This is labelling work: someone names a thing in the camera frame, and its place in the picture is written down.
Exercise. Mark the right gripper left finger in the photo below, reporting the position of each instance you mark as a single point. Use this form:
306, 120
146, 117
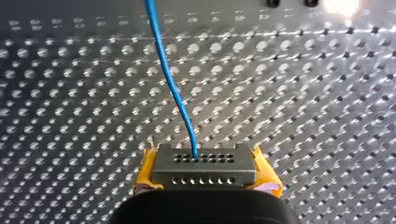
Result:
146, 172

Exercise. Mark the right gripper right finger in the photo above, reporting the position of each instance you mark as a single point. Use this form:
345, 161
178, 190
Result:
264, 174

